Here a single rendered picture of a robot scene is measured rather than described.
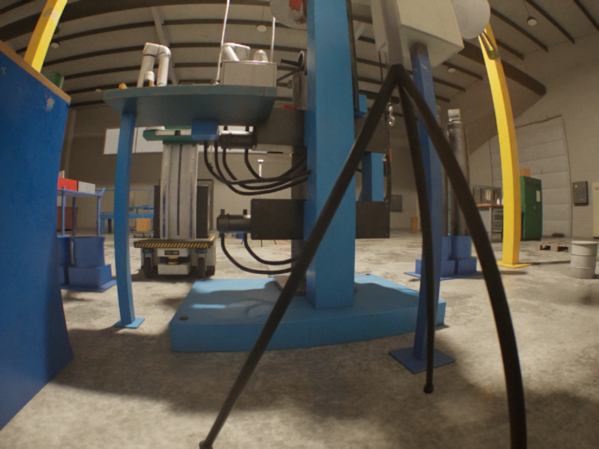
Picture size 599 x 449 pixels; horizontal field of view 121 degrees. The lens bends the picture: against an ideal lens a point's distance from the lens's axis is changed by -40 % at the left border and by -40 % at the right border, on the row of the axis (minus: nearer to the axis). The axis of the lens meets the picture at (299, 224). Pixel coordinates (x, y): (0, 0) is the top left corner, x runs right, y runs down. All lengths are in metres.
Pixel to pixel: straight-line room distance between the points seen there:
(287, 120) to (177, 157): 1.56
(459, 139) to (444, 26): 1.84
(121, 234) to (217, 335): 0.65
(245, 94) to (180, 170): 1.68
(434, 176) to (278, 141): 0.79
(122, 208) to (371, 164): 1.27
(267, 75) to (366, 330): 1.16
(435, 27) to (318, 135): 0.67
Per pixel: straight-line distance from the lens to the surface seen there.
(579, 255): 3.05
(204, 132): 1.49
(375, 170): 1.57
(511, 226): 3.57
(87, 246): 2.27
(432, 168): 0.99
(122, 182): 1.40
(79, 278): 2.33
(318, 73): 1.36
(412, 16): 1.14
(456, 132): 2.96
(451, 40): 1.21
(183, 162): 2.79
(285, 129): 1.46
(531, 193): 8.74
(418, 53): 1.15
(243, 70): 1.27
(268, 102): 1.28
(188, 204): 2.68
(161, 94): 1.26
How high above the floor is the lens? 0.50
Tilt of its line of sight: 1 degrees down
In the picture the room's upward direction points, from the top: straight up
